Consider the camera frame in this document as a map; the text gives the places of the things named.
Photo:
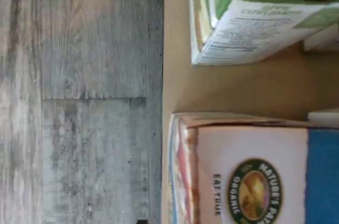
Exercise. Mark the wooden shelf board with boxes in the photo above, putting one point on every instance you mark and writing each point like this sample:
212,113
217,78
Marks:
238,89

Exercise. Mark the green apple cinnamon oatmeal box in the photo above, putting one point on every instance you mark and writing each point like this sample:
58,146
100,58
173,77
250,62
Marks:
323,42
251,25

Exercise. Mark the blue and white oatmeal box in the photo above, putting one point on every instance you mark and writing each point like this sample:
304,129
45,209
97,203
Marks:
251,150
324,119

